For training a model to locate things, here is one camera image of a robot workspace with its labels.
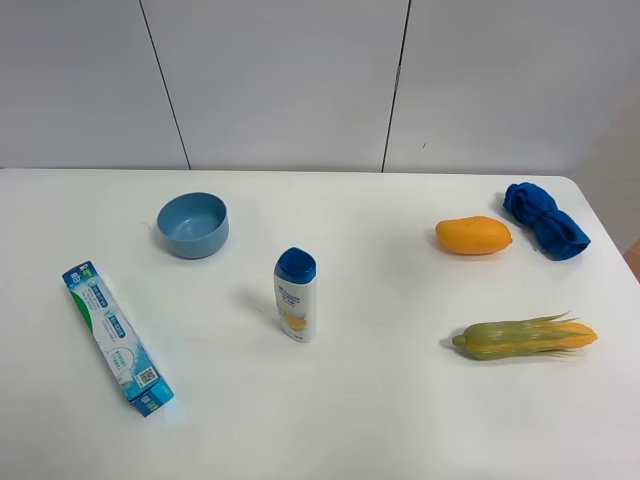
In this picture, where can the blue cloth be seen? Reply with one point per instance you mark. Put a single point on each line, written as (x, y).
(558, 235)

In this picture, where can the white shampoo bottle blue cap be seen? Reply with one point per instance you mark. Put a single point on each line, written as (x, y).
(295, 278)

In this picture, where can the blue plastic bowl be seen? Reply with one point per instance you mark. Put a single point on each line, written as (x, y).
(194, 225)

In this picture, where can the yellow mango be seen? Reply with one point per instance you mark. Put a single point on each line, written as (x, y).
(476, 235)

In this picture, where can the blue toothpaste box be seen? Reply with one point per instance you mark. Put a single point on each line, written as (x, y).
(139, 379)

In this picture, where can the corn cob with husk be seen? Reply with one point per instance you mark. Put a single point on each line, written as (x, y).
(549, 335)

